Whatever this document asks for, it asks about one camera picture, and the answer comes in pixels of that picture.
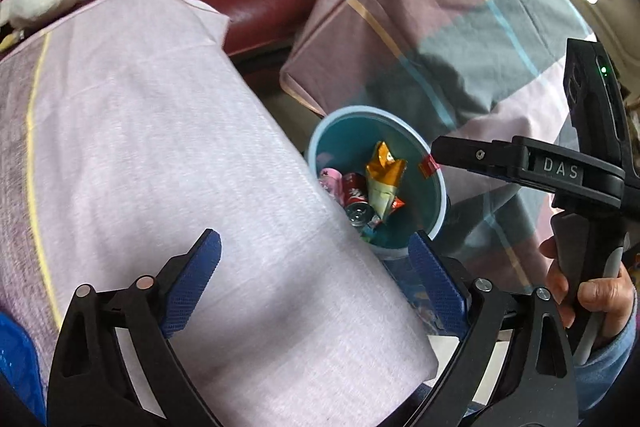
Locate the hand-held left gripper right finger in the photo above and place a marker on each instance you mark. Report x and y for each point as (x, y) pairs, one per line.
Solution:
(435, 282)

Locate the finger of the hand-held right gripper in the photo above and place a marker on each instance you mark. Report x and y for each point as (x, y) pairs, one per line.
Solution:
(475, 154)

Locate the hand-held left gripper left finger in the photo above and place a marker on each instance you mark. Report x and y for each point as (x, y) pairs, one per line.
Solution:
(195, 277)

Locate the yellow orange snack wrapper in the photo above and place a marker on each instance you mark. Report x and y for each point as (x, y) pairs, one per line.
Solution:
(382, 187)

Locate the red soda can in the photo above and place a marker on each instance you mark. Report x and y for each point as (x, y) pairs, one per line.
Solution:
(356, 194)

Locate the teal trash bin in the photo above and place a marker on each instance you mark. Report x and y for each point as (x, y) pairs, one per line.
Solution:
(350, 132)

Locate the person's right forearm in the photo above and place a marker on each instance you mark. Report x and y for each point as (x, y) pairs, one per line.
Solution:
(605, 372)

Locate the person's right hand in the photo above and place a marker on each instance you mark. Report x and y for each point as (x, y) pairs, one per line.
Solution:
(607, 302)

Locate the pink drink can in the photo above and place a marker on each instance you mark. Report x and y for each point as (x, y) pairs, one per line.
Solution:
(331, 181)

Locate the plaid cloth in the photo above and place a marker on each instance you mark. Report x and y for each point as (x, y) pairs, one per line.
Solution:
(425, 7)

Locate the blue rimmed plastic tray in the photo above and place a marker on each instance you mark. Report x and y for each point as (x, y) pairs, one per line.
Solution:
(20, 357)

